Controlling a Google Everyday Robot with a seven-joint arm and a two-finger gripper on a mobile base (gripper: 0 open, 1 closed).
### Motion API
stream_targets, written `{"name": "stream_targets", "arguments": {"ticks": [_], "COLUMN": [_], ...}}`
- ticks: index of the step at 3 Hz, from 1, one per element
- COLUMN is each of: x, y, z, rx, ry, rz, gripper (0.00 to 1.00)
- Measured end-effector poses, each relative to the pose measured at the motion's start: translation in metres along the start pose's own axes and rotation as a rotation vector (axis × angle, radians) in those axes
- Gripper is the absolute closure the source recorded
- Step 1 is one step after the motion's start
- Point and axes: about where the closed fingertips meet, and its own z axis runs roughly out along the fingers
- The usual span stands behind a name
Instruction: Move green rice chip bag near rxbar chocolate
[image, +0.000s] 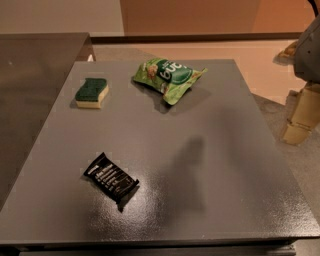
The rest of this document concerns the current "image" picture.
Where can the green rice chip bag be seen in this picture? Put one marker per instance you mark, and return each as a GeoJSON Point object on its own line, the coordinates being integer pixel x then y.
{"type": "Point", "coordinates": [169, 78]}

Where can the green and yellow sponge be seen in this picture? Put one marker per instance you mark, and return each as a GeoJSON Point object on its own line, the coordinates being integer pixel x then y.
{"type": "Point", "coordinates": [92, 93]}

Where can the black rxbar chocolate wrapper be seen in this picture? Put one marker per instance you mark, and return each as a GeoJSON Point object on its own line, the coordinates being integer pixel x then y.
{"type": "Point", "coordinates": [110, 178]}

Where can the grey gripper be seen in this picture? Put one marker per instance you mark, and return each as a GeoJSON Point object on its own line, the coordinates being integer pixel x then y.
{"type": "Point", "coordinates": [308, 58]}

